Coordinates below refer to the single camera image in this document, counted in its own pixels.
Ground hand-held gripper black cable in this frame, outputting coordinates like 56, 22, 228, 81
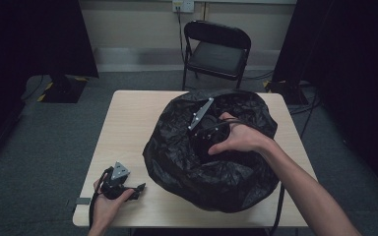
88, 167, 112, 230
193, 119, 286, 236

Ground right hand-held gripper black cable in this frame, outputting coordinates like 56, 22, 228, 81
193, 119, 286, 236

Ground white wall outlet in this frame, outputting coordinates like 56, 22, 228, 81
171, 0, 195, 14

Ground left hand-held gripper black cable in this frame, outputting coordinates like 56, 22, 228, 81
88, 167, 112, 230

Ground black plastic trash bag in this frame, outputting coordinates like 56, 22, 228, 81
142, 88, 281, 213

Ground black floor cable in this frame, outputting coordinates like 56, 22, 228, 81
242, 69, 276, 82

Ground black stand base striped tape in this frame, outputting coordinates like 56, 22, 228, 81
36, 73, 90, 104
263, 79, 310, 106

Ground black floor cables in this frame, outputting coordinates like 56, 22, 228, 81
288, 86, 323, 141

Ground person's left hand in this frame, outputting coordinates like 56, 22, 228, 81
93, 178, 136, 230

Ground black folding chair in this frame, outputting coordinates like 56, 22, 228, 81
180, 20, 252, 92

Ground black wall outlet cable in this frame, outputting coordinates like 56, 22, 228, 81
175, 7, 187, 65

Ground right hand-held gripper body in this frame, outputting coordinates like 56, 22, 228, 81
187, 96, 231, 149

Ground dark curtain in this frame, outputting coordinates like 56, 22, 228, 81
0, 0, 100, 171
271, 0, 378, 200

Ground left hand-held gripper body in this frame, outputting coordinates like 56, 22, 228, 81
99, 160, 136, 201

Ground person's right hand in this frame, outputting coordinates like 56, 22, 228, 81
207, 111, 276, 157

